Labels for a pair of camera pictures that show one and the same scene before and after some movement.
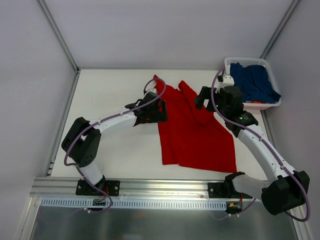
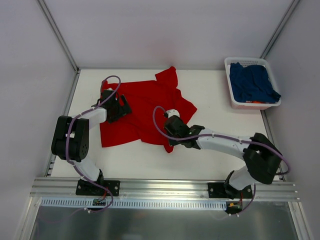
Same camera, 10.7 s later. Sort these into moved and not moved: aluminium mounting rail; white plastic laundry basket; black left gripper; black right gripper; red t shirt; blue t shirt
Moved: red t shirt; black right gripper; black left gripper
Not moved: aluminium mounting rail; blue t shirt; white plastic laundry basket
